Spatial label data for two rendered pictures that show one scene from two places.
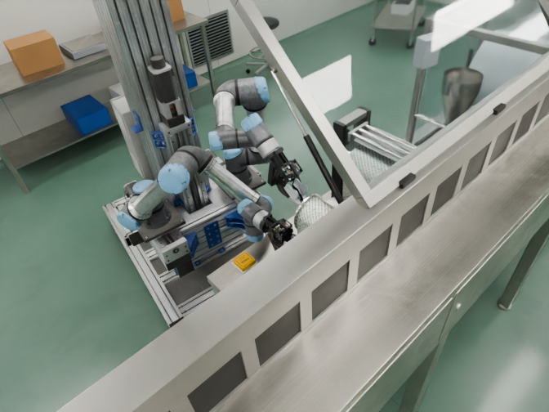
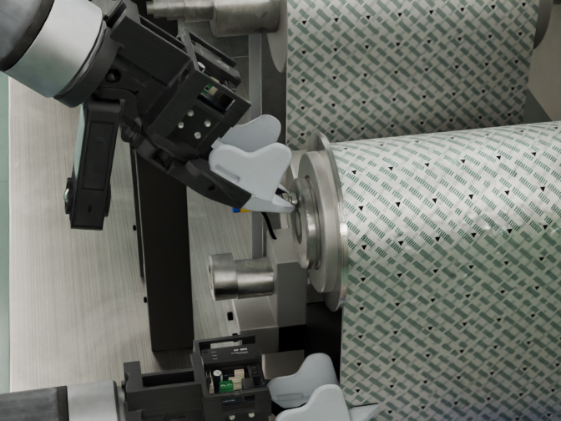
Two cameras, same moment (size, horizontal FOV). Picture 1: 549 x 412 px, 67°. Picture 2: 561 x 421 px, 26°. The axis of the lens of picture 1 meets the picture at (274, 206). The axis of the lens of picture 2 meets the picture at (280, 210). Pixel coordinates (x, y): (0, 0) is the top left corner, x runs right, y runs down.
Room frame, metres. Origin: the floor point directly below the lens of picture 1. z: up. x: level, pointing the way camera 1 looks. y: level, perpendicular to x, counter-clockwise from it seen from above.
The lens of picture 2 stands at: (0.72, 0.62, 1.82)
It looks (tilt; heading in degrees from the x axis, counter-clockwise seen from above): 34 degrees down; 297
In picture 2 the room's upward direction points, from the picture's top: straight up
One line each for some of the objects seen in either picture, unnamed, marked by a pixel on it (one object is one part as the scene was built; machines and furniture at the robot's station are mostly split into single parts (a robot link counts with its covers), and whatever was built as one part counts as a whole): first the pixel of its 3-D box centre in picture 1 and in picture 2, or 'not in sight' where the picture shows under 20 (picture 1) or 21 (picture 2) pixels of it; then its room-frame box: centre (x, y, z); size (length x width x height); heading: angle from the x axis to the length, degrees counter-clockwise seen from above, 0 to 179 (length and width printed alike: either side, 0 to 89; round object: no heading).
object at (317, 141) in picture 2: (309, 212); (325, 220); (1.07, -0.12, 1.25); 0.15 x 0.01 x 0.15; 128
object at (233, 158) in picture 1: (236, 155); not in sight; (1.83, 0.18, 0.98); 0.13 x 0.12 x 0.14; 92
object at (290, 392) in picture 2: not in sight; (320, 381); (1.05, -0.08, 1.12); 0.09 x 0.03 x 0.06; 39
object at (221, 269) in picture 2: not in sight; (222, 276); (1.15, -0.10, 1.18); 0.04 x 0.02 x 0.04; 128
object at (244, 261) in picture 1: (244, 261); not in sight; (1.15, 0.15, 0.91); 0.07 x 0.07 x 0.02; 38
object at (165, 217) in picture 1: (154, 211); not in sight; (1.58, 0.61, 0.87); 0.15 x 0.15 x 0.10
